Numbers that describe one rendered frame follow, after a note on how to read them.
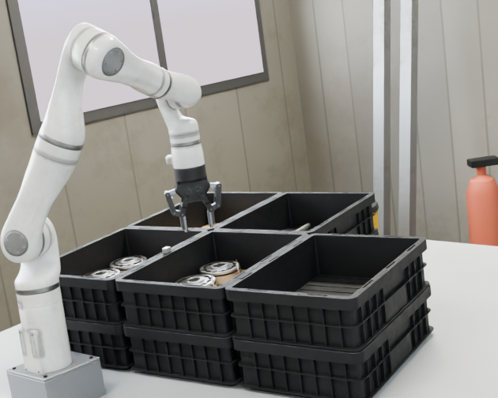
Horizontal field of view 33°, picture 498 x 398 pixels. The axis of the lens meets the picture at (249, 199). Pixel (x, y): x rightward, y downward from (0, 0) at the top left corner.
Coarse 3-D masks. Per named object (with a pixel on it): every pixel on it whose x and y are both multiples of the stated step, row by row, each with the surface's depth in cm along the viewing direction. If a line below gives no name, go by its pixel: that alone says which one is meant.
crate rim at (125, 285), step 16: (192, 240) 213; (160, 256) 203; (272, 256) 191; (128, 272) 193; (128, 288) 187; (144, 288) 184; (160, 288) 182; (176, 288) 179; (192, 288) 177; (208, 288) 175; (224, 288) 174
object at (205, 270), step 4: (208, 264) 215; (228, 264) 213; (232, 264) 213; (200, 268) 212; (204, 268) 212; (208, 268) 211; (224, 268) 209; (228, 268) 209; (232, 268) 208; (236, 268) 209; (200, 272) 211; (204, 272) 208; (208, 272) 208; (212, 272) 207; (216, 272) 207; (220, 272) 207; (224, 272) 207; (228, 272) 207
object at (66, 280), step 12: (132, 228) 235; (144, 228) 233; (156, 228) 231; (168, 228) 229; (96, 240) 227; (72, 252) 218; (60, 276) 198; (72, 276) 196; (84, 276) 195; (96, 288) 192; (108, 288) 190
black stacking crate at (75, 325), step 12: (72, 324) 200; (84, 324) 198; (96, 324) 195; (108, 324) 194; (120, 324) 193; (72, 336) 203; (84, 336) 200; (96, 336) 198; (108, 336) 196; (120, 336) 194; (72, 348) 203; (84, 348) 201; (96, 348) 199; (108, 348) 197; (120, 348) 194; (108, 360) 198; (120, 360) 196; (132, 360) 197
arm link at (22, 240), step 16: (48, 144) 167; (32, 160) 169; (48, 160) 167; (64, 160) 168; (32, 176) 169; (48, 176) 168; (64, 176) 170; (32, 192) 170; (48, 192) 170; (16, 208) 171; (32, 208) 170; (48, 208) 171; (16, 224) 171; (32, 224) 171; (0, 240) 174; (16, 240) 172; (32, 240) 172; (16, 256) 173; (32, 256) 173
